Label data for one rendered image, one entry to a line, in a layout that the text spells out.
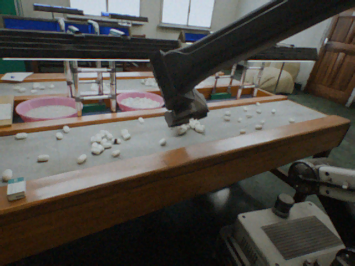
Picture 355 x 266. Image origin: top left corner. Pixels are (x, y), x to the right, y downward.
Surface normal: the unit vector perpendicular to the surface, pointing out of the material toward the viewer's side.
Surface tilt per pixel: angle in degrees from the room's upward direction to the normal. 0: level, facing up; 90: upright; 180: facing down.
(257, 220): 0
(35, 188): 0
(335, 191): 90
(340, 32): 90
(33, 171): 0
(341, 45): 90
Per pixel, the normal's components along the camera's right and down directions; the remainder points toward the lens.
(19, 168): 0.11, -0.87
